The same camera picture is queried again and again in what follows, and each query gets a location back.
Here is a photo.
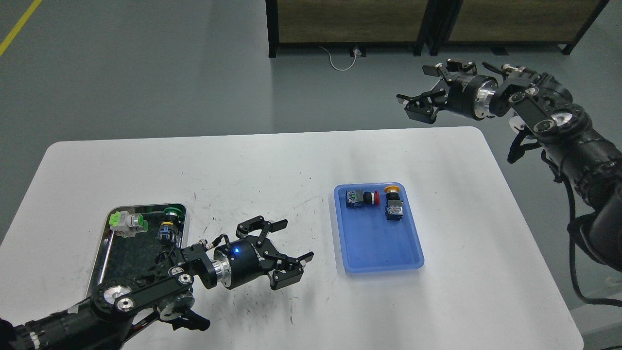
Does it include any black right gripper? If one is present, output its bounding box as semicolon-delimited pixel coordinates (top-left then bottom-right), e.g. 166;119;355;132
396;58;498;124

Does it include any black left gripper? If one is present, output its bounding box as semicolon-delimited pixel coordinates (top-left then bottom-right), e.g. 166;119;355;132
214;217;314;291

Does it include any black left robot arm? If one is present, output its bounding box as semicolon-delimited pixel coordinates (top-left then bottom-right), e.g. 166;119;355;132
1;216;314;350

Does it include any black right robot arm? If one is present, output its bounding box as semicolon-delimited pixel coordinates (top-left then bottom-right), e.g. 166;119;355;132
396;58;622;307

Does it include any blue plastic tray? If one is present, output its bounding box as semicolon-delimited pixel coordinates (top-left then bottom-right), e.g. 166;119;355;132
333;182;425;273

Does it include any silver metal tray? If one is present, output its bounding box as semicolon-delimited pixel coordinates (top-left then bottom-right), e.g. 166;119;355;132
86;202;187;297

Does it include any red push button switch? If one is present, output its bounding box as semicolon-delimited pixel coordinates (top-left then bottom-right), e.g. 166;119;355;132
345;189;380;209

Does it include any wooden cabinet black frame left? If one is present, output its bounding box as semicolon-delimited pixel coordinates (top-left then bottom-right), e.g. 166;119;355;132
266;0;441;58

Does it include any dark green push button switch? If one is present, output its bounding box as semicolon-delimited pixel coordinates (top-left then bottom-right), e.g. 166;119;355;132
157;207;185;247

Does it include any white cable on floor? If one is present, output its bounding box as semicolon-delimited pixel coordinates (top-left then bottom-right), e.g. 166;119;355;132
318;45;364;72

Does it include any yellow push button switch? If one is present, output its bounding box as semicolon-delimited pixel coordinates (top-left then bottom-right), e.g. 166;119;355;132
384;185;403;221

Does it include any light green push button switch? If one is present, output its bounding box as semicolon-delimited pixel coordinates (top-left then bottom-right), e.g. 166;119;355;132
107;211;149;238

